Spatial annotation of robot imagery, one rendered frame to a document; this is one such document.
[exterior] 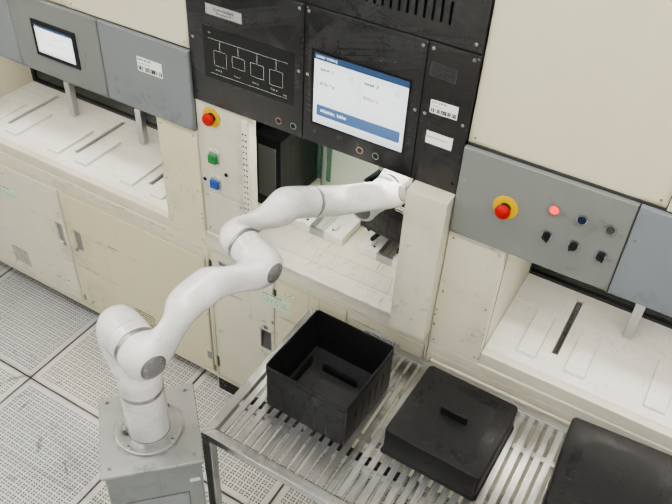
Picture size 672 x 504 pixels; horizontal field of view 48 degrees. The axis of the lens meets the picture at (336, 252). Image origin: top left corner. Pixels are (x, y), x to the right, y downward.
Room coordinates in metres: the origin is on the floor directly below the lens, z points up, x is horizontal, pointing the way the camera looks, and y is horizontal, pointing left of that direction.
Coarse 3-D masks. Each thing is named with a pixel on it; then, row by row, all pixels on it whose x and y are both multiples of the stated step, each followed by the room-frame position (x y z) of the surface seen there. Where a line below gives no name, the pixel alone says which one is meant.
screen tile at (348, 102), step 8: (320, 64) 1.83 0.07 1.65; (320, 72) 1.83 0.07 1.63; (328, 72) 1.82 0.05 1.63; (336, 72) 1.81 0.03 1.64; (344, 72) 1.79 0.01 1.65; (328, 80) 1.82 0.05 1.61; (336, 80) 1.81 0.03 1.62; (344, 80) 1.79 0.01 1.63; (320, 88) 1.83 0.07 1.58; (352, 88) 1.78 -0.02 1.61; (320, 96) 1.83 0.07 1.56; (328, 96) 1.82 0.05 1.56; (336, 96) 1.80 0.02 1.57; (344, 96) 1.79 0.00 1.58; (352, 96) 1.78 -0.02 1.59; (336, 104) 1.80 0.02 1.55; (344, 104) 1.79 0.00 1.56; (352, 104) 1.78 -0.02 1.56
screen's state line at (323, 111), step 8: (320, 112) 1.83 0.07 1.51; (328, 112) 1.82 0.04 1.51; (336, 112) 1.80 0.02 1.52; (336, 120) 1.80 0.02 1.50; (344, 120) 1.79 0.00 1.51; (352, 120) 1.78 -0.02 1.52; (360, 120) 1.77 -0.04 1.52; (360, 128) 1.77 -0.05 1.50; (368, 128) 1.76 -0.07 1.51; (376, 128) 1.74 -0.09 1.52; (384, 128) 1.73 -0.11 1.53; (384, 136) 1.73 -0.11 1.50; (392, 136) 1.72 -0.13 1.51
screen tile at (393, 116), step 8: (368, 80) 1.76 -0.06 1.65; (368, 88) 1.76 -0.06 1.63; (376, 88) 1.75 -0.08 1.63; (384, 88) 1.74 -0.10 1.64; (392, 88) 1.73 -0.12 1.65; (376, 96) 1.75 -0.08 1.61; (384, 96) 1.74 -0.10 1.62; (392, 96) 1.73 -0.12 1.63; (360, 104) 1.77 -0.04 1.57; (368, 104) 1.76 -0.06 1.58; (392, 104) 1.73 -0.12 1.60; (400, 104) 1.71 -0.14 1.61; (360, 112) 1.77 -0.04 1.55; (368, 112) 1.76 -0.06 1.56; (376, 112) 1.75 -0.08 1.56; (384, 112) 1.74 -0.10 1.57; (392, 112) 1.72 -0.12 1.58; (400, 112) 1.71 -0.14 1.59; (384, 120) 1.73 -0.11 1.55; (392, 120) 1.72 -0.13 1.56; (400, 120) 1.71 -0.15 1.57
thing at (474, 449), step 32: (416, 384) 1.42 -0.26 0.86; (448, 384) 1.43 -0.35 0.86; (416, 416) 1.30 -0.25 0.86; (448, 416) 1.31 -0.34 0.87; (480, 416) 1.32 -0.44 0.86; (512, 416) 1.32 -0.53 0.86; (384, 448) 1.25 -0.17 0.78; (416, 448) 1.20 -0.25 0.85; (448, 448) 1.20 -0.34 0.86; (480, 448) 1.21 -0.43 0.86; (448, 480) 1.15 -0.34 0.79; (480, 480) 1.13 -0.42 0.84
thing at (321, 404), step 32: (320, 320) 1.62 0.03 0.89; (288, 352) 1.49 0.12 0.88; (320, 352) 1.60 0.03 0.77; (352, 352) 1.56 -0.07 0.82; (384, 352) 1.51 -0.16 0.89; (288, 384) 1.35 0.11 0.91; (320, 384) 1.47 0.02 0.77; (352, 384) 1.47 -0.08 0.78; (384, 384) 1.46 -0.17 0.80; (320, 416) 1.30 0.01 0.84; (352, 416) 1.29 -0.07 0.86
